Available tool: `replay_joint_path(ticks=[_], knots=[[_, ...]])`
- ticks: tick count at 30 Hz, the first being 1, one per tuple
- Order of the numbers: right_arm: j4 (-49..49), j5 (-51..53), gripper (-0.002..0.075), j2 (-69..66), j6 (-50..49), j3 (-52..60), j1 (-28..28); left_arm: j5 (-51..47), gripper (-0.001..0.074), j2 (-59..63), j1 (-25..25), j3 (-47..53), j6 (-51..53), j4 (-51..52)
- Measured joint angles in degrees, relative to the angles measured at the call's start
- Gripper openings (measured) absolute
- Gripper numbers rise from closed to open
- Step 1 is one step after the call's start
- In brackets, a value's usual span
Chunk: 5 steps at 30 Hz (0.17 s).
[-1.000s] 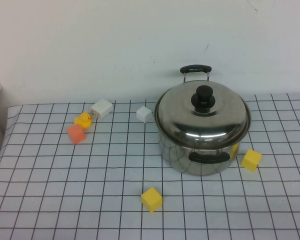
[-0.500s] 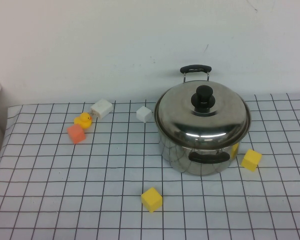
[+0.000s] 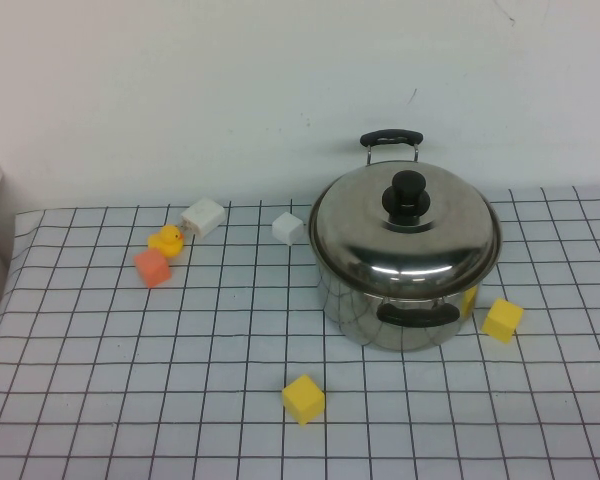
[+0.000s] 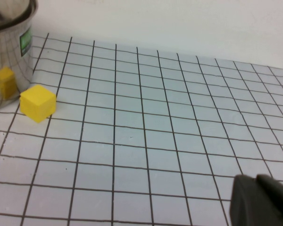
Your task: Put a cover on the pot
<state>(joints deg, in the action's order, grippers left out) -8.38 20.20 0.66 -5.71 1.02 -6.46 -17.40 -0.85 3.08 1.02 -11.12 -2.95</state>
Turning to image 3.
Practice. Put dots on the steel pot lid black knob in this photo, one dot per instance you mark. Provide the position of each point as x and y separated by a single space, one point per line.
360 240

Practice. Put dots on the white foam cube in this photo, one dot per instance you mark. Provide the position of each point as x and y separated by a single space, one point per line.
287 229

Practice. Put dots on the white cube left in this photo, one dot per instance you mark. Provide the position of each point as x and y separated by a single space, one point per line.
205 216

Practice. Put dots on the yellow rubber duck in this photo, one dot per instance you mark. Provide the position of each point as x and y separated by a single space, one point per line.
166 244

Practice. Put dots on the orange foam cube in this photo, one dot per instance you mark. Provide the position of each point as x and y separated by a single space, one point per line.
152 269

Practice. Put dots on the yellow foam cube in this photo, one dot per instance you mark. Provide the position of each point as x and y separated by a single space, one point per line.
502 320
304 400

